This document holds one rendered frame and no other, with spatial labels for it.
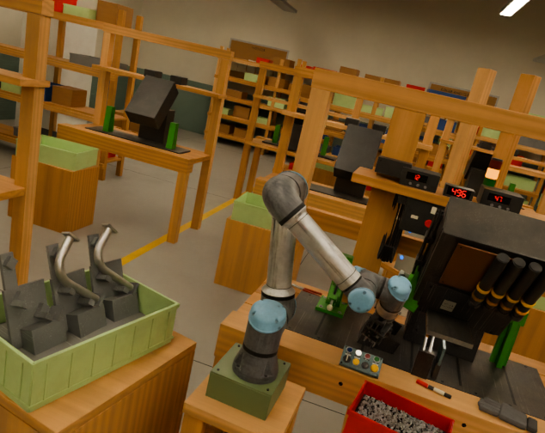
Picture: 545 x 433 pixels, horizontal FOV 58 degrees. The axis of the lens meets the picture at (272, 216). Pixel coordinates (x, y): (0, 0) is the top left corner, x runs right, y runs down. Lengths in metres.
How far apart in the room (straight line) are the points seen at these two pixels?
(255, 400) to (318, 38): 10.99
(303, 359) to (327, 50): 10.56
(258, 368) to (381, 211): 1.04
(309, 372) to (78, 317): 0.87
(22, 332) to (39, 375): 0.25
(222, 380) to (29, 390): 0.56
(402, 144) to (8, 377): 1.74
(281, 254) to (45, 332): 0.82
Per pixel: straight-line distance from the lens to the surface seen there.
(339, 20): 12.15
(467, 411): 2.00
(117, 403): 1.80
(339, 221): 2.46
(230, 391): 1.66
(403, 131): 2.28
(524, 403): 2.23
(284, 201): 1.44
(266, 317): 1.55
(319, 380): 1.98
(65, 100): 7.38
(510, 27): 12.16
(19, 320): 1.84
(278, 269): 1.64
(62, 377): 1.71
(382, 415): 1.81
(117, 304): 2.02
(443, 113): 2.28
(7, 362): 1.71
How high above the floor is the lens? 1.87
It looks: 16 degrees down
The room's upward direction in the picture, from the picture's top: 13 degrees clockwise
